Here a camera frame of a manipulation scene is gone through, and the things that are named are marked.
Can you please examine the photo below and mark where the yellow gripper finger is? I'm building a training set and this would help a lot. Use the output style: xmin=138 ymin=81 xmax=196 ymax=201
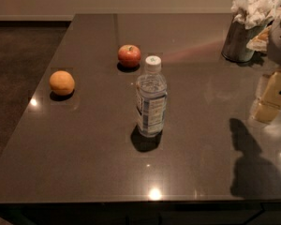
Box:
xmin=253 ymin=71 xmax=281 ymax=124

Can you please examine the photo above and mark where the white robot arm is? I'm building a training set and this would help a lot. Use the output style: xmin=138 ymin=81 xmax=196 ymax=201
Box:
xmin=251 ymin=20 xmax=281 ymax=124

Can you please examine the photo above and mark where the orange fruit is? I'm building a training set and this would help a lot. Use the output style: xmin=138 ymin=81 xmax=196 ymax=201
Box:
xmin=49 ymin=70 xmax=75 ymax=96

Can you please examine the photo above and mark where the crumpled white paper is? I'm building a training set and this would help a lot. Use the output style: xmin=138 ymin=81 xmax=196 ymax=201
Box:
xmin=231 ymin=0 xmax=281 ymax=30

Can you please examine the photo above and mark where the grey metal bin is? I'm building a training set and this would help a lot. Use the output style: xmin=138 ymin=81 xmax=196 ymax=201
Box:
xmin=221 ymin=22 xmax=265 ymax=63

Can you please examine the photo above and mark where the crumpled wrapper beside bin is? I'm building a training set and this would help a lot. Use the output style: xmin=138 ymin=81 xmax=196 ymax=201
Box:
xmin=246 ymin=26 xmax=271 ymax=53

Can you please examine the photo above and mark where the red apple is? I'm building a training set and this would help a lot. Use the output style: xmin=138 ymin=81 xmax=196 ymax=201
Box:
xmin=118 ymin=44 xmax=141 ymax=68

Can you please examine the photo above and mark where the clear plastic water bottle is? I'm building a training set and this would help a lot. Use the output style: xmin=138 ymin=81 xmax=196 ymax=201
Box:
xmin=136 ymin=55 xmax=168 ymax=138

